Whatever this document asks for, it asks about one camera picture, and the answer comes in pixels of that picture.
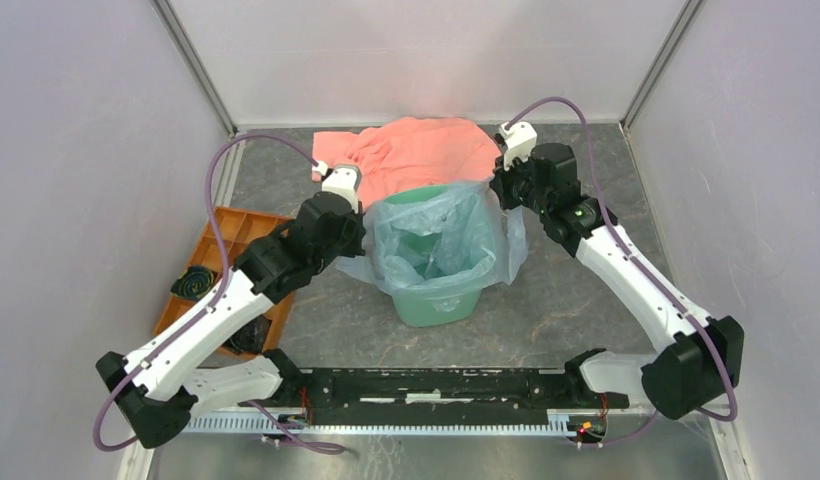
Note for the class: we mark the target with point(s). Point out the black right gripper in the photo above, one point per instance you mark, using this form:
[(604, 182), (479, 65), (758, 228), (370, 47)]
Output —
[(502, 178)]

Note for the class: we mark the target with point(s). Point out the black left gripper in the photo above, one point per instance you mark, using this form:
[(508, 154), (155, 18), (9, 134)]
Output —
[(355, 248)]

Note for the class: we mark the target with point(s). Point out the translucent blue trash bag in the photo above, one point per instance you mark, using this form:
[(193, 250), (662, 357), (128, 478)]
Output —
[(507, 228)]

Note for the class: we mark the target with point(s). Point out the green trash bin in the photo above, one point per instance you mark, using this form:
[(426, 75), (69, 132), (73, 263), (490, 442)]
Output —
[(434, 252)]

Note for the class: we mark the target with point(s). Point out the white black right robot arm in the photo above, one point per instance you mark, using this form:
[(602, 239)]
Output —
[(697, 360)]

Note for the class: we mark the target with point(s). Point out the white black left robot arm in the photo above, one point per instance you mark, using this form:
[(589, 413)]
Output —
[(155, 390)]

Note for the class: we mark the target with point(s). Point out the pink cloth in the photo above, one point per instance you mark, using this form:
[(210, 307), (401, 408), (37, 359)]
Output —
[(409, 153)]

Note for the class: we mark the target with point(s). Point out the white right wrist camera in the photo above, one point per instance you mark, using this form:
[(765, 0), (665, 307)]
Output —
[(516, 141)]

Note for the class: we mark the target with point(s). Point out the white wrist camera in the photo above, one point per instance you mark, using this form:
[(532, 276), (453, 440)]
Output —
[(516, 141), (343, 180)]

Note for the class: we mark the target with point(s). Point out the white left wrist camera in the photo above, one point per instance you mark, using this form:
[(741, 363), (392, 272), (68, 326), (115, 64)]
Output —
[(343, 180)]

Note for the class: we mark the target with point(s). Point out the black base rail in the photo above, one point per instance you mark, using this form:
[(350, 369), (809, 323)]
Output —
[(447, 397)]

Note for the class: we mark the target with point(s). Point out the white cable duct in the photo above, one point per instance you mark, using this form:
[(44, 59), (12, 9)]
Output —
[(245, 421)]

